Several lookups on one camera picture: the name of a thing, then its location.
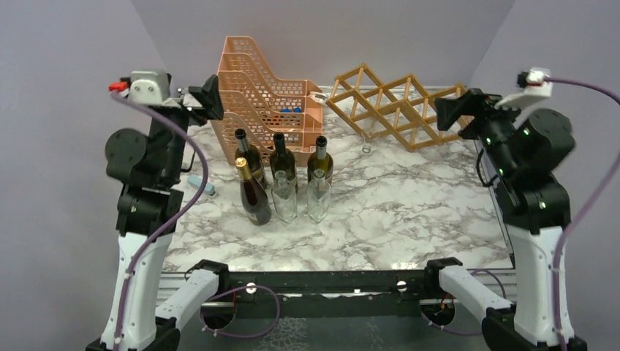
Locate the peach plastic file organizer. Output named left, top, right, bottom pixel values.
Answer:
left=212, top=36, right=323, bottom=167

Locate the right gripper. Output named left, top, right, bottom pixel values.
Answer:
left=434, top=86, right=533, bottom=178

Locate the light blue eraser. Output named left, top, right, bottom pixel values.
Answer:
left=187, top=175, right=217, bottom=197

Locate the red bottle gold cap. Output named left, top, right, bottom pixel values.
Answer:
left=235, top=157, right=271, bottom=225

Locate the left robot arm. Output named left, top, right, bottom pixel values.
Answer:
left=88, top=69, right=230, bottom=350

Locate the dark green wine bottle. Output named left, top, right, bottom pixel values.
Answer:
left=269, top=132, right=298, bottom=191

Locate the green bottle silver cap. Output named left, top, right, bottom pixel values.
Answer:
left=307, top=135, right=333, bottom=184

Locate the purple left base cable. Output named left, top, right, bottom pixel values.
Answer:
left=199, top=284, right=282, bottom=341

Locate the wooden wine rack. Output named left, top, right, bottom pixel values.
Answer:
left=326, top=63, right=473, bottom=152

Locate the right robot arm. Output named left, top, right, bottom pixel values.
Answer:
left=421, top=88, right=587, bottom=350

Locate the dark bottle brown label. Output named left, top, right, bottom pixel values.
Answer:
left=235, top=128, right=268, bottom=189

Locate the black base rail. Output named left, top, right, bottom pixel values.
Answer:
left=200, top=270, right=446, bottom=323

